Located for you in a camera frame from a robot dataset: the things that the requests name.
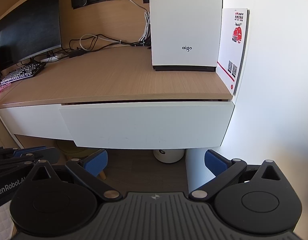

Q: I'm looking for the white round bin under desk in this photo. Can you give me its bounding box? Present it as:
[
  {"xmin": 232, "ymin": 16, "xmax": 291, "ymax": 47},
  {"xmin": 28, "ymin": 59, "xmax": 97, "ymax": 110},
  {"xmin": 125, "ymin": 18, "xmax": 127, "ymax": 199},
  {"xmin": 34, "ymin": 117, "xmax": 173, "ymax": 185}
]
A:
[{"xmin": 153, "ymin": 149, "xmax": 185, "ymax": 164}]

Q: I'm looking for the white desk drawer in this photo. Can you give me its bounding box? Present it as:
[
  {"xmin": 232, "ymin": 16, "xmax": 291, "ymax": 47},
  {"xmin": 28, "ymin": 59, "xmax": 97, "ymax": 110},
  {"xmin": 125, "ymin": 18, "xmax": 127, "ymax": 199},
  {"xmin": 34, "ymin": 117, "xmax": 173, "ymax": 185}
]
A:
[{"xmin": 60, "ymin": 101, "xmax": 234, "ymax": 150}]

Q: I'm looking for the black white keyboard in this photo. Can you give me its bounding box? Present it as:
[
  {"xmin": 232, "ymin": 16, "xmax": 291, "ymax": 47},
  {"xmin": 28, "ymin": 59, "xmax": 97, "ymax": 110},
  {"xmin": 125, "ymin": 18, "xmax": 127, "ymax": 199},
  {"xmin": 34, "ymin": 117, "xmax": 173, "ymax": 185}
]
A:
[{"xmin": 1, "ymin": 62, "xmax": 47, "ymax": 85}]

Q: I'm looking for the black computer monitor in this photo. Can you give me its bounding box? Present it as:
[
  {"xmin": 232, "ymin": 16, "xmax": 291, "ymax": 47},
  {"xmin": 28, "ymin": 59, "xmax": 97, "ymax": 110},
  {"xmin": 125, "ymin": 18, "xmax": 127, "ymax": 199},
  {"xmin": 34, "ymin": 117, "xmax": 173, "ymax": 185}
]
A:
[{"xmin": 0, "ymin": 0, "xmax": 62, "ymax": 70}]

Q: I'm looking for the white poster board red print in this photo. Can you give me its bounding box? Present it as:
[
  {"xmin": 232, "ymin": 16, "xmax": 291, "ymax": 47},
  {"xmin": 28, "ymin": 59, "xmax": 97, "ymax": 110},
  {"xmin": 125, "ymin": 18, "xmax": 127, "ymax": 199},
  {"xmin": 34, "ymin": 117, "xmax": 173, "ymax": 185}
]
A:
[{"xmin": 216, "ymin": 8, "xmax": 249, "ymax": 95}]

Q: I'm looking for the white aigo computer case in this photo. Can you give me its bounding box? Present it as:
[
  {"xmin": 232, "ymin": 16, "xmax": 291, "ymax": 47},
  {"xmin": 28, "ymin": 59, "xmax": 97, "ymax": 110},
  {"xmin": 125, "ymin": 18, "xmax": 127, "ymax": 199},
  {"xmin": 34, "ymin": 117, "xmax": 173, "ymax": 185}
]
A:
[{"xmin": 150, "ymin": 0, "xmax": 223, "ymax": 72}]

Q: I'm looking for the black cable tangle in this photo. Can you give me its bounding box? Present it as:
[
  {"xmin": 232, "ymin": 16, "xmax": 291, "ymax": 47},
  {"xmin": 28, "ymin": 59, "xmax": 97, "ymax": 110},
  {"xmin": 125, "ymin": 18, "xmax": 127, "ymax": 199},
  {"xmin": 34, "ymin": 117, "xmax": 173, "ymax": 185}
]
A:
[{"xmin": 41, "ymin": 33, "xmax": 152, "ymax": 59}]

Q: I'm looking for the white cable bundle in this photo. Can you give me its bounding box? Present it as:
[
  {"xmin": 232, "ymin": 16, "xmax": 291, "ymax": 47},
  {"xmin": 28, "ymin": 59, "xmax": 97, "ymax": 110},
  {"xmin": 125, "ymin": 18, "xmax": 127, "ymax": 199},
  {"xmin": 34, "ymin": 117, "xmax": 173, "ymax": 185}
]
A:
[{"xmin": 79, "ymin": 0, "xmax": 152, "ymax": 51}]

